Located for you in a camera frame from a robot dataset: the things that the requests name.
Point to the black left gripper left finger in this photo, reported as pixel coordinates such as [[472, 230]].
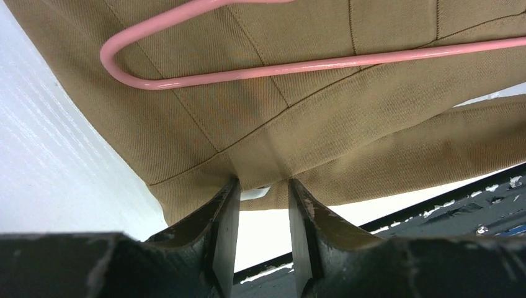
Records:
[[192, 258]]

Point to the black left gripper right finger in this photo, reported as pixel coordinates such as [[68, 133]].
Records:
[[334, 258]]

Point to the tan brown pleated skirt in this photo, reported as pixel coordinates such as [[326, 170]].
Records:
[[348, 135]]

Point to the pink thin hanger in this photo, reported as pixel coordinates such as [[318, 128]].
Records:
[[193, 9]]

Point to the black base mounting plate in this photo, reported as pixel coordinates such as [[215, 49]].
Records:
[[491, 207]]

